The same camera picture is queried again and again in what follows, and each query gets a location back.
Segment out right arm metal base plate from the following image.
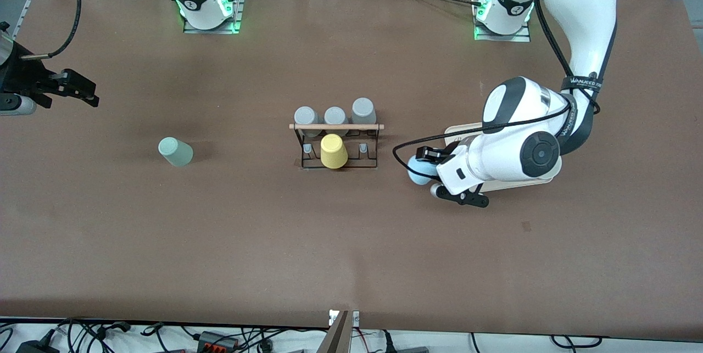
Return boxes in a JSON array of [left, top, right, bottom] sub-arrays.
[[183, 0, 245, 34]]

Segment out black adapter orange connectors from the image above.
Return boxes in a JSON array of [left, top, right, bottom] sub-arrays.
[[197, 331, 241, 353]]

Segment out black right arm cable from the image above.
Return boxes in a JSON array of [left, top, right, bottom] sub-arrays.
[[21, 0, 83, 63]]

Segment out aluminium frame profile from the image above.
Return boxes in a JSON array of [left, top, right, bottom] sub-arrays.
[[10, 0, 57, 38]]

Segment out cream rectangular tray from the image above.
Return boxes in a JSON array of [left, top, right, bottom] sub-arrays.
[[444, 122, 556, 193]]

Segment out grey cup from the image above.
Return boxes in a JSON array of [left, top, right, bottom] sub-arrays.
[[324, 107, 348, 135], [294, 106, 320, 138], [351, 98, 377, 125]]

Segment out yellow cup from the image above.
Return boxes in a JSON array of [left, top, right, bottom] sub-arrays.
[[320, 133, 349, 169]]

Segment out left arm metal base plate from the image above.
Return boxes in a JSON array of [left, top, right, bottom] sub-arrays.
[[473, 0, 532, 42]]

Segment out black power plug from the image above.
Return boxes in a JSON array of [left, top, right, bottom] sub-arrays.
[[16, 339, 61, 353]]

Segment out light blue cup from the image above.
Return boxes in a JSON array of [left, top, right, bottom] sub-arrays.
[[407, 155, 441, 186]]

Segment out black floor cable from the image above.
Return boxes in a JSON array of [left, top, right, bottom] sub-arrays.
[[551, 334, 603, 349]]

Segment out grey camera stand post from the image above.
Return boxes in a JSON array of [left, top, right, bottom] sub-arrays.
[[317, 310, 350, 353]]

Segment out black left camera bracket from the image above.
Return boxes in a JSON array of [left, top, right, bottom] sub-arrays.
[[439, 184, 490, 209]]

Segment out pale green cup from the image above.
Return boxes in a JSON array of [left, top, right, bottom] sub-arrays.
[[158, 137, 194, 167]]

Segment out black wire rack wooden rod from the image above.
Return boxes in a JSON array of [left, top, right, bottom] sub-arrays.
[[289, 122, 385, 170]]

